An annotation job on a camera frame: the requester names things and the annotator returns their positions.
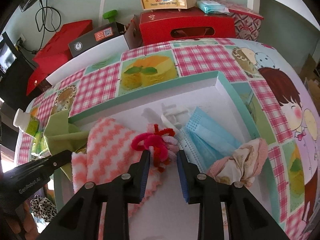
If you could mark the white wall socket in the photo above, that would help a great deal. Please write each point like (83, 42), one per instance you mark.
(22, 38)

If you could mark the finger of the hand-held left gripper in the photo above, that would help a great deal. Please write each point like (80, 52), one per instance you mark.
(54, 164)

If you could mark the brown paper bag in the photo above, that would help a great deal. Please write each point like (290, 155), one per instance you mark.
(131, 35)

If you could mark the blue face mask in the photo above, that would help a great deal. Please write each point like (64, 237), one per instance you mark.
(207, 135)

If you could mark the green dumbbell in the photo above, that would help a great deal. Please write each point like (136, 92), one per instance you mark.
(110, 14)

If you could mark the white chair back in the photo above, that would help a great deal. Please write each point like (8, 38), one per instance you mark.
(87, 57)

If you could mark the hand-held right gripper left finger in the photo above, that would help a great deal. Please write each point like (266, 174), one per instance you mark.
(145, 175)

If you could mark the teal shallow cardboard tray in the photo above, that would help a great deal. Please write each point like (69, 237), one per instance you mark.
(225, 100)

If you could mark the light green cloth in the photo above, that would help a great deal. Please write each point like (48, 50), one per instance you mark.
(60, 135)

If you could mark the pink floral scrunchie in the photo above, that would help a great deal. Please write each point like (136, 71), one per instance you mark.
(240, 155)

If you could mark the red patterned box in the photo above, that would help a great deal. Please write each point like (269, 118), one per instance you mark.
(247, 22)

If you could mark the white medicine bottle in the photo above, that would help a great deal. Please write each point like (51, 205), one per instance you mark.
(25, 122)

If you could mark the black television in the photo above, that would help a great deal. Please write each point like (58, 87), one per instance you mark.
(28, 3)

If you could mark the black labelled box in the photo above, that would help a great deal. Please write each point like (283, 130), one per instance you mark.
(85, 43)

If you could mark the cardboard boxes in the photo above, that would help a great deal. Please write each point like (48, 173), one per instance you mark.
(312, 85)

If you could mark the leopard print scrunchie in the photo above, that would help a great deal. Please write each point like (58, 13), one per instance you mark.
(43, 206)

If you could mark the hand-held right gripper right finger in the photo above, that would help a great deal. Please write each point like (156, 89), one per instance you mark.
(182, 180)

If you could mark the black cabinet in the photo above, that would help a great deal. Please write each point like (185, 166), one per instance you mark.
(15, 87)

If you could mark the pink white zigzag towel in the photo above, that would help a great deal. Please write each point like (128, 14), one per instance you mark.
(107, 142)

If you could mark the blue wet wipes pack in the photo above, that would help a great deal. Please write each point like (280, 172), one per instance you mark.
(212, 6)

